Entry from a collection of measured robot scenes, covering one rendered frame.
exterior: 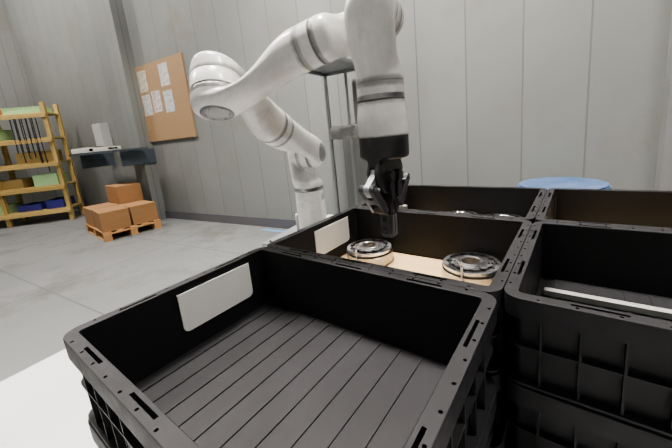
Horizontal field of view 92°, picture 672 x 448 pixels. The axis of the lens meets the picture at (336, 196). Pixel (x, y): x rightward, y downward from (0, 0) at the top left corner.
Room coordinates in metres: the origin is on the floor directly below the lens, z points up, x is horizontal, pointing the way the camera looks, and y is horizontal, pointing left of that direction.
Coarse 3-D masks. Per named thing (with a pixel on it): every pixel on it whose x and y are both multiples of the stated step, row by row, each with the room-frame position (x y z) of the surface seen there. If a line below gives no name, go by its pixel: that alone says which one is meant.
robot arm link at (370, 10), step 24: (360, 0) 0.45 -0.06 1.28; (384, 0) 0.45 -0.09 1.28; (360, 24) 0.46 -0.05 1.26; (384, 24) 0.45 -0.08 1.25; (360, 48) 0.47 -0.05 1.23; (384, 48) 0.46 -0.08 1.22; (360, 72) 0.48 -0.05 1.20; (384, 72) 0.46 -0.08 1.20; (360, 96) 0.48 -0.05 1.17; (384, 96) 0.46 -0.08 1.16
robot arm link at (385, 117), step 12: (360, 108) 0.48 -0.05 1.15; (372, 108) 0.47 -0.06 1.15; (384, 108) 0.46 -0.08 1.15; (396, 108) 0.46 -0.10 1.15; (360, 120) 0.48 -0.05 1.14; (372, 120) 0.46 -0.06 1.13; (384, 120) 0.46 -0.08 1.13; (396, 120) 0.46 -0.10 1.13; (336, 132) 0.50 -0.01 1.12; (348, 132) 0.50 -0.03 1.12; (360, 132) 0.48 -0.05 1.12; (372, 132) 0.47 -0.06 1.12; (384, 132) 0.46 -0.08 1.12; (396, 132) 0.46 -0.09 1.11
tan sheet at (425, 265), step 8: (344, 256) 0.72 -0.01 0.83; (400, 256) 0.69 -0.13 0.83; (408, 256) 0.69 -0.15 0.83; (416, 256) 0.68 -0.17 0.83; (392, 264) 0.65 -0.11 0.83; (400, 264) 0.65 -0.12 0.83; (408, 264) 0.64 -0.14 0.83; (416, 264) 0.64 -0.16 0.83; (424, 264) 0.64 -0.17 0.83; (432, 264) 0.63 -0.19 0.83; (440, 264) 0.63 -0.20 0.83; (424, 272) 0.60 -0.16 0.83; (432, 272) 0.60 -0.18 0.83; (440, 272) 0.59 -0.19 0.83
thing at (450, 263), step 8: (448, 256) 0.59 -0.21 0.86; (456, 256) 0.59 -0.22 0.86; (488, 256) 0.57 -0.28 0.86; (448, 264) 0.56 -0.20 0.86; (456, 264) 0.55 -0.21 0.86; (488, 264) 0.54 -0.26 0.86; (496, 264) 0.54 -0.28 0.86; (456, 272) 0.53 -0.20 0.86; (464, 272) 0.52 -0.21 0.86; (472, 272) 0.52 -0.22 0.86; (480, 272) 0.51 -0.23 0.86; (488, 272) 0.51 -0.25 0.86; (496, 272) 0.51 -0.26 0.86
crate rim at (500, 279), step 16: (352, 208) 0.78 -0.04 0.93; (368, 208) 0.77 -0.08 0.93; (320, 224) 0.68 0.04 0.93; (528, 224) 0.54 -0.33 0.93; (288, 240) 0.60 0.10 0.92; (320, 256) 0.49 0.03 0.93; (336, 256) 0.48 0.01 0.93; (512, 256) 0.42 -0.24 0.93; (400, 272) 0.40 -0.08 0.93; (416, 272) 0.40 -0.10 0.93; (480, 288) 0.34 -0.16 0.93; (496, 288) 0.34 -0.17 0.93
